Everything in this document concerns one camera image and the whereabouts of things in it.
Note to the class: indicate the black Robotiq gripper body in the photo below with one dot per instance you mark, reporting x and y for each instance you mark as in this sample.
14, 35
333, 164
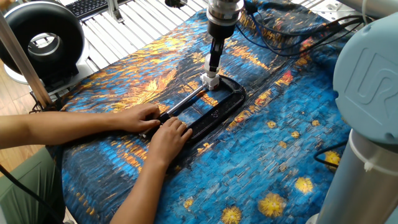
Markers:
220, 30

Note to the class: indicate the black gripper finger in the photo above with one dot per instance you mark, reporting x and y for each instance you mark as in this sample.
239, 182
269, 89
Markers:
220, 53
212, 55

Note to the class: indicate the white light bulb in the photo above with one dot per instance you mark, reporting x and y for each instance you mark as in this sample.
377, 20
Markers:
210, 70

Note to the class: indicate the black C-clamp with metal screw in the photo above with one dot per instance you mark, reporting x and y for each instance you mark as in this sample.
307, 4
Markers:
208, 112

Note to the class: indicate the person's right forearm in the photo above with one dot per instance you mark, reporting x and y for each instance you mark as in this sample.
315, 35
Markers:
137, 196

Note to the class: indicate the person's left forearm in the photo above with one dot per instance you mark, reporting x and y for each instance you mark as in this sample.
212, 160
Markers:
62, 127

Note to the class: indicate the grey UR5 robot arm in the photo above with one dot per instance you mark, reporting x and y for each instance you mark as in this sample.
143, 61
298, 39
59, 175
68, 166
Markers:
367, 130

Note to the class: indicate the white bulb socket block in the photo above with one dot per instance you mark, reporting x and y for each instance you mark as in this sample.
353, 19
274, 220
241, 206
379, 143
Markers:
210, 81

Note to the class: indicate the person's right hand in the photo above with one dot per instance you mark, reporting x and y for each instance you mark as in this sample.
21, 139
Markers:
168, 140

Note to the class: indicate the person's left hand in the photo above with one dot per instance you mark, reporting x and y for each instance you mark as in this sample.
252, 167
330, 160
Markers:
140, 118

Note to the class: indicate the black keyboard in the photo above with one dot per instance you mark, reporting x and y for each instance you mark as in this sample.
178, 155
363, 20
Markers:
96, 6

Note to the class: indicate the starry night print tablecloth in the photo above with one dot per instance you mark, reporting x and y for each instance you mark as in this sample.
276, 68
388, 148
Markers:
267, 174

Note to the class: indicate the black round fan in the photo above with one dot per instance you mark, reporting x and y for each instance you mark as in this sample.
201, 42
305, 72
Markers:
40, 40

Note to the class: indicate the green trousers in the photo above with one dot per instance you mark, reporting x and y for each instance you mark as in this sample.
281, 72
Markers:
25, 186

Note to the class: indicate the aluminium upright post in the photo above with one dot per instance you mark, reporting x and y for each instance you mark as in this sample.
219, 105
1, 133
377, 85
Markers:
28, 62

